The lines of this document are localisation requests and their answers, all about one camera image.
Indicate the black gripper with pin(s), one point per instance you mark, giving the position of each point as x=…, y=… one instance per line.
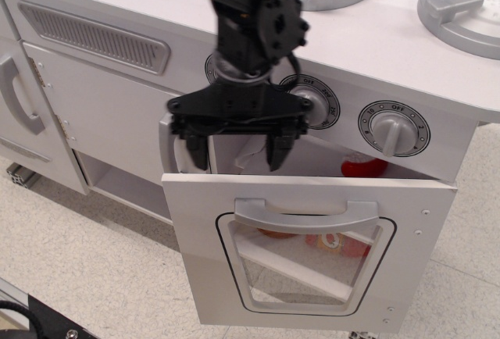
x=227, y=108

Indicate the grey oven door handle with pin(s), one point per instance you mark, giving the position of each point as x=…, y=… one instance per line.
x=253, y=212

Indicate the white toy oven door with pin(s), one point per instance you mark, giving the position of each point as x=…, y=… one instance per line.
x=239, y=277

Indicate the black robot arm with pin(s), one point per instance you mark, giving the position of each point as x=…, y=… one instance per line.
x=253, y=36

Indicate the grey middle oven knob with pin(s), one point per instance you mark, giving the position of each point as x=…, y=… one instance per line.
x=326, y=108

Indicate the grey left stove knob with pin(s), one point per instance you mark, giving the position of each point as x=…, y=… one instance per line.
x=210, y=70

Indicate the grey stove knob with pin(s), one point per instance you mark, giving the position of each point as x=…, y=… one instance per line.
x=394, y=129
x=210, y=70

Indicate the brown toy bread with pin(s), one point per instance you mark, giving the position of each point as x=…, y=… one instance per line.
x=275, y=234

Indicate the white cabinet door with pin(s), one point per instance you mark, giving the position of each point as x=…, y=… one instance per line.
x=111, y=116

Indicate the red toy food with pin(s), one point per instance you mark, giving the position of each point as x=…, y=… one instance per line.
x=363, y=166

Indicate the orange labelled toy can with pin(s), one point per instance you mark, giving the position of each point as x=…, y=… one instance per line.
x=338, y=244

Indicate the grey vent grille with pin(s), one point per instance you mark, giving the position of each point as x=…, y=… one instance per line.
x=113, y=43

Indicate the grey right stove knob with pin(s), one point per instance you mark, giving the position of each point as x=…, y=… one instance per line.
x=394, y=129

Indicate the white toy kitchen unit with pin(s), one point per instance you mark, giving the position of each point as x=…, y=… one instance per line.
x=304, y=151

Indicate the white left cupboard door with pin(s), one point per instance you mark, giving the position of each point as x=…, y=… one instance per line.
x=30, y=133

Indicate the grey right stove burner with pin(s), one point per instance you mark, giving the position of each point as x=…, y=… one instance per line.
x=468, y=25

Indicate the grey cabinet door handle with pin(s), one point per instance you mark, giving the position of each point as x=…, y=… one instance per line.
x=167, y=145

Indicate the aluminium frame rail left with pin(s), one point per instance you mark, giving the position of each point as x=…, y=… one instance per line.
x=22, y=176

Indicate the aluminium frame rail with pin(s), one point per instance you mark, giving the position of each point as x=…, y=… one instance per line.
x=363, y=335
x=22, y=176

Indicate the aluminium frame rail right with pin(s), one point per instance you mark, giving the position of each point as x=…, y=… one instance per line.
x=363, y=335

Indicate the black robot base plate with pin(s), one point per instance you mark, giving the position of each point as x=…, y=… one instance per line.
x=54, y=324

